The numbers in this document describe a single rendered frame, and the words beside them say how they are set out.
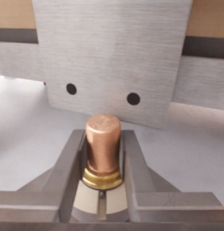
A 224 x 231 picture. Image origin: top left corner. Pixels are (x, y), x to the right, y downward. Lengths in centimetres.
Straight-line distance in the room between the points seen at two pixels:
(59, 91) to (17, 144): 20
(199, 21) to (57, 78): 16
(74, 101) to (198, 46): 16
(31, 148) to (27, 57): 16
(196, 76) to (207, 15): 7
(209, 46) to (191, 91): 6
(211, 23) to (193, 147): 21
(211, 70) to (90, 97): 12
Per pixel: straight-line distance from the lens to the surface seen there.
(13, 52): 28
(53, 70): 17
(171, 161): 30
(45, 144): 33
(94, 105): 15
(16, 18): 32
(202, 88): 19
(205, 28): 22
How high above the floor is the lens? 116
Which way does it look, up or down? 30 degrees up
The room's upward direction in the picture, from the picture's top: 178 degrees counter-clockwise
